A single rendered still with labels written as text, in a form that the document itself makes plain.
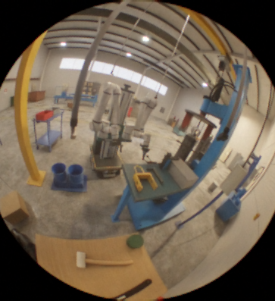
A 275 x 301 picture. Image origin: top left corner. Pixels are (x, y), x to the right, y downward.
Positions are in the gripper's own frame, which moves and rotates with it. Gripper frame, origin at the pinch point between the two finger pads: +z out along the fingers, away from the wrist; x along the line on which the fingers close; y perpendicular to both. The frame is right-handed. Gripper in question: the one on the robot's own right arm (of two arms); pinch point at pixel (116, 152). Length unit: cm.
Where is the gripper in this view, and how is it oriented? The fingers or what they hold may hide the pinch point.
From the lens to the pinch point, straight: 124.9
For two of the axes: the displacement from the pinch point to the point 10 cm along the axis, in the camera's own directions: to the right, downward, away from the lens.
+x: -7.7, 1.8, -6.2
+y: -6.4, -1.9, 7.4
